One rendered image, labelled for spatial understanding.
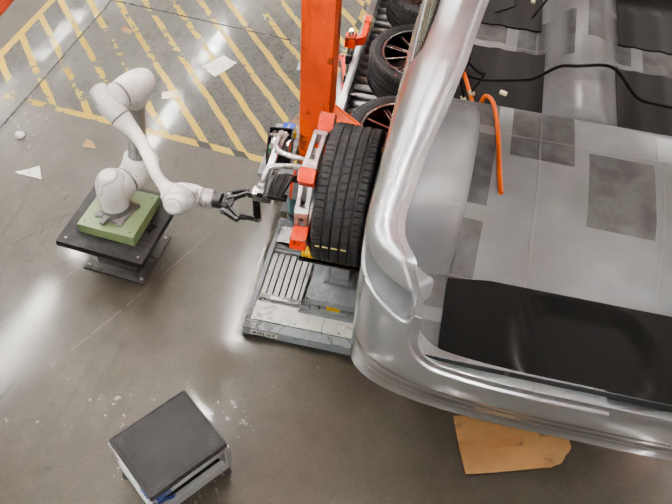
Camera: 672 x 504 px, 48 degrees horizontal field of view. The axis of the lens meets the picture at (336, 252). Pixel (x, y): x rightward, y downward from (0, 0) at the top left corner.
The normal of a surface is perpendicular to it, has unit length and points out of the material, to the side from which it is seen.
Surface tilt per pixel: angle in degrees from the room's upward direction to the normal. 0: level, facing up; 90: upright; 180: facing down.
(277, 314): 0
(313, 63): 90
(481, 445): 2
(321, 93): 90
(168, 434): 0
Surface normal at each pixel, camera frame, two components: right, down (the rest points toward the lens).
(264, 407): 0.05, -0.62
